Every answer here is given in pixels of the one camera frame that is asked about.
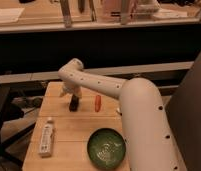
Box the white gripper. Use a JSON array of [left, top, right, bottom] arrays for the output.
[[60, 83, 82, 98]]

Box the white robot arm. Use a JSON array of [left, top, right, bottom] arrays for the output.
[[58, 58, 180, 171]]

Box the green ceramic bowl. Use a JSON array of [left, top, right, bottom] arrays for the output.
[[87, 128, 126, 171]]

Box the orange carrot toy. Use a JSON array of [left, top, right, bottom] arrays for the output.
[[95, 95, 101, 112]]

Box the white remote control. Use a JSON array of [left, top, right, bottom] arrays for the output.
[[38, 117, 54, 157]]

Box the white paper sheet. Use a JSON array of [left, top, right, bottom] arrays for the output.
[[0, 8, 24, 24]]

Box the dark panel at right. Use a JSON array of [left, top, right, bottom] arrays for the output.
[[166, 52, 201, 171]]

